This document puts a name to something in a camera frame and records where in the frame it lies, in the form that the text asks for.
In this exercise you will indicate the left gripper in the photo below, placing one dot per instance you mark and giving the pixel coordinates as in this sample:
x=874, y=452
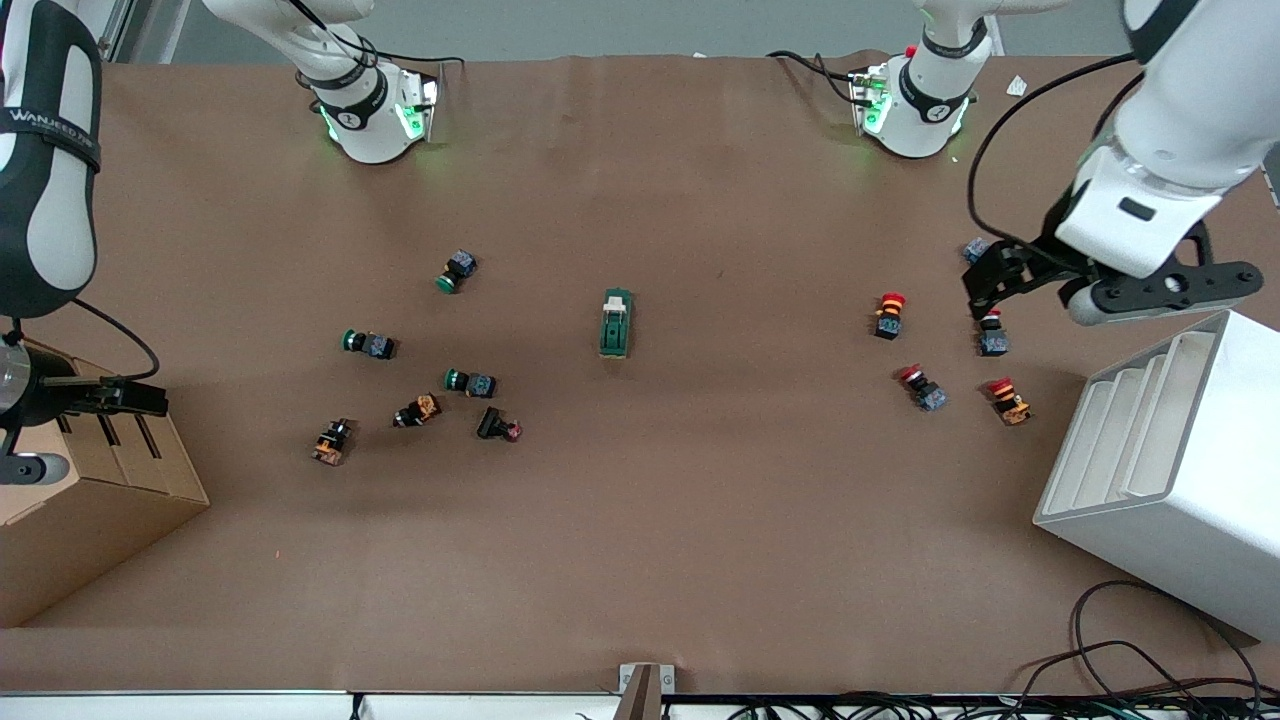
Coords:
x=1032, y=258

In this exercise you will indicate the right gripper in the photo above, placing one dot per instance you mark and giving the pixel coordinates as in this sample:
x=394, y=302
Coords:
x=48, y=397

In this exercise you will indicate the green load switch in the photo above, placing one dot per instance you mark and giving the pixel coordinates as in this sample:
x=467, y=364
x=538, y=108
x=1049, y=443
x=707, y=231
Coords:
x=615, y=325

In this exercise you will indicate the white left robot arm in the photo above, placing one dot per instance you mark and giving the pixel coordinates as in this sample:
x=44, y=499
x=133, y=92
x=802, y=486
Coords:
x=930, y=100

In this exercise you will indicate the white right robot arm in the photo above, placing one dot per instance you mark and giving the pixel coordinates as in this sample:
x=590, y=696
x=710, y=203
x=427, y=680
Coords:
x=365, y=120

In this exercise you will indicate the red emergency stop grey base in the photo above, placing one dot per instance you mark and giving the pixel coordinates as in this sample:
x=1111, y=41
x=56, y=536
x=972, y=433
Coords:
x=992, y=342
x=974, y=248
x=930, y=396

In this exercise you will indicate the brown cardboard box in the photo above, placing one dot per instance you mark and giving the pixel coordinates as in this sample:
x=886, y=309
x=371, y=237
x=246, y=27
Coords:
x=90, y=510

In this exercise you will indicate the red emergency stop orange base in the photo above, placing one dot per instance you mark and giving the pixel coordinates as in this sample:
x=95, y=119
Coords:
x=1012, y=406
x=889, y=322

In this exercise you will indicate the white paper scrap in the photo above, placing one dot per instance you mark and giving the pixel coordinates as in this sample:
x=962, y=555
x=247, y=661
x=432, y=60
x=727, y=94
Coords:
x=1017, y=86

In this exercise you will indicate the white stepped storage rack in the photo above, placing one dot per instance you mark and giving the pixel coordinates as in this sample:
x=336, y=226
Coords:
x=1180, y=480

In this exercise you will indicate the brown paper table cover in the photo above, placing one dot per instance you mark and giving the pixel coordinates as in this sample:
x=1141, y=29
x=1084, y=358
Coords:
x=700, y=500

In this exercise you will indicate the black orange selector switch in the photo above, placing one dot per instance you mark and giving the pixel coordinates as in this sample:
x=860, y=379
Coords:
x=330, y=445
x=425, y=408

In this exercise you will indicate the green push button switch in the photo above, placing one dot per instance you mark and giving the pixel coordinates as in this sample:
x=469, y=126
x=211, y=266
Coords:
x=375, y=346
x=480, y=385
x=458, y=268

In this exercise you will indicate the black switch with red lamp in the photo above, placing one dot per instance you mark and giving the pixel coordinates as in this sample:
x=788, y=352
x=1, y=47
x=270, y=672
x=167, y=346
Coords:
x=492, y=424

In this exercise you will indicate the aluminium frame profile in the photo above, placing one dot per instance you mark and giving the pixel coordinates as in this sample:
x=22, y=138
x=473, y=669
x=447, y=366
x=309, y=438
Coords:
x=115, y=30

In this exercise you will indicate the grey metal camera bracket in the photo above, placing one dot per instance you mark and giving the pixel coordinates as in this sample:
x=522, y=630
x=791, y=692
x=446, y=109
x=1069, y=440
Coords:
x=642, y=690

